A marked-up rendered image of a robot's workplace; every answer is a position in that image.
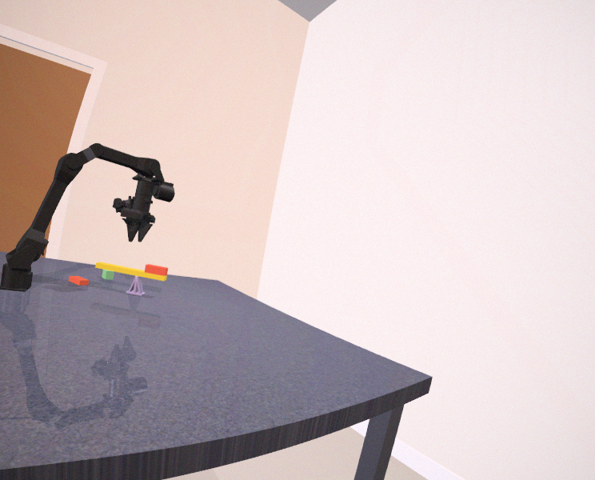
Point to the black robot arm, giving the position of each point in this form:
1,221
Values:
16,274

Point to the small orange-red block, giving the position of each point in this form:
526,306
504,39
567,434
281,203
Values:
79,280

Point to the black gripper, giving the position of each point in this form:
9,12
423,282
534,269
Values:
138,218

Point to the yellow bar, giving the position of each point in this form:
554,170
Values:
155,272

